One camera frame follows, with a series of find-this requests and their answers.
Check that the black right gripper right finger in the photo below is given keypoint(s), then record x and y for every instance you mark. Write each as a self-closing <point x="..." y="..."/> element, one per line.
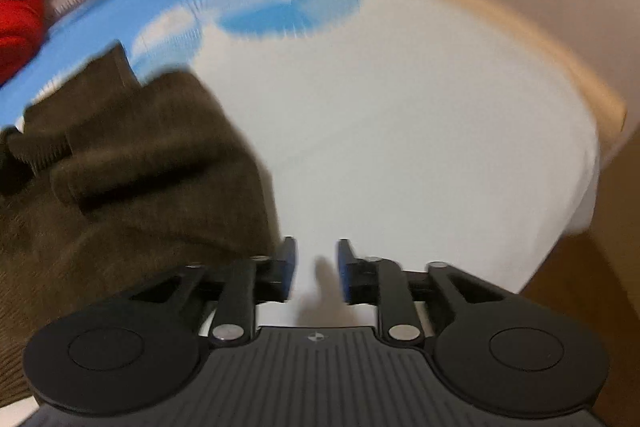
<point x="394" y="292"/>

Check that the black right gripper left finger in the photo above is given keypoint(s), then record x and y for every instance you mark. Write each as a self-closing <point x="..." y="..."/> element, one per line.
<point x="223" y="299"/>

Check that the brown corduroy pants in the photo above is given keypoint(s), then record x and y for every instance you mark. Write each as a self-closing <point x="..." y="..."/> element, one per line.
<point x="109" y="181"/>

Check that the blue and white bedsheet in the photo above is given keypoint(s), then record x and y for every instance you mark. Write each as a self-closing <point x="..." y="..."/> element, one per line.
<point x="412" y="128"/>

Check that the red folded garment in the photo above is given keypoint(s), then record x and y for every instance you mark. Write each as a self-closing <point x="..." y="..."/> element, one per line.
<point x="22" y="33"/>

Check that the wooden bed frame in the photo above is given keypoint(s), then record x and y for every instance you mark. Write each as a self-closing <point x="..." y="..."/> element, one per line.
<point x="606" y="106"/>

